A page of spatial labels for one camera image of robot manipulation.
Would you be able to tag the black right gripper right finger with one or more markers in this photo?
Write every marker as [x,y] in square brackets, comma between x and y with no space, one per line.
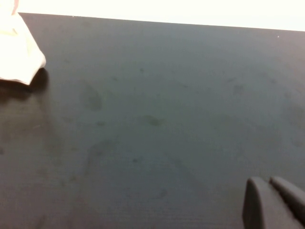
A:
[289,190]

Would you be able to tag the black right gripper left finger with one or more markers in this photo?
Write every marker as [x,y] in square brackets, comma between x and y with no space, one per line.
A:
[262,207]

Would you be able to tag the cream canvas pencil case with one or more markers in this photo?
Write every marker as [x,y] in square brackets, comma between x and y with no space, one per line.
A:
[16,55]

